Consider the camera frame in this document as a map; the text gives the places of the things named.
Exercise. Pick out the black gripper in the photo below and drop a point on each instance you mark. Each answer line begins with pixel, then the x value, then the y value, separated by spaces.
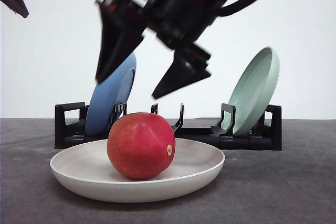
pixel 181 22

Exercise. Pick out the white plate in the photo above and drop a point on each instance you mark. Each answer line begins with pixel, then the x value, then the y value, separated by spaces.
pixel 86 170

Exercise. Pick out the blue plate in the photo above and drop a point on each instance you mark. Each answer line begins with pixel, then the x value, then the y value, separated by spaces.
pixel 115 89

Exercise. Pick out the light green plate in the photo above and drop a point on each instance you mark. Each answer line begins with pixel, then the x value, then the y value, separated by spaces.
pixel 253 91

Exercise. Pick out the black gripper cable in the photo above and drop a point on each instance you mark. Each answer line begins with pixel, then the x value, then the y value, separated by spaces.
pixel 226 10

